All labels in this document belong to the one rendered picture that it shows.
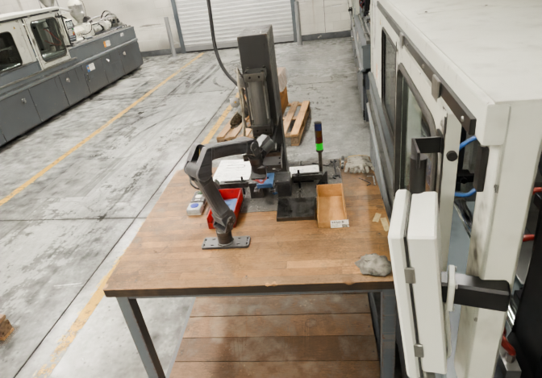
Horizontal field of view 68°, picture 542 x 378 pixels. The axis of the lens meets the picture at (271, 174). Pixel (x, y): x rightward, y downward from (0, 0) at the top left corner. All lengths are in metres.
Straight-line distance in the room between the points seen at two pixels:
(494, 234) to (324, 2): 10.29
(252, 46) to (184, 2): 9.77
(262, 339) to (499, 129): 1.75
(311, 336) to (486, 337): 1.32
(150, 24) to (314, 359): 10.79
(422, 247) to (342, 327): 1.51
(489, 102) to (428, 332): 0.46
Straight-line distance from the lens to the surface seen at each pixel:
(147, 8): 12.02
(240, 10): 11.17
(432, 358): 0.97
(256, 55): 1.82
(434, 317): 0.88
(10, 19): 7.46
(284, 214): 1.80
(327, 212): 1.82
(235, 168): 2.31
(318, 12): 10.98
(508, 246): 0.86
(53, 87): 7.90
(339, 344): 2.18
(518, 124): 0.73
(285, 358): 2.15
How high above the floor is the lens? 1.91
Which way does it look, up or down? 28 degrees down
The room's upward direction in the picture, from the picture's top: 8 degrees counter-clockwise
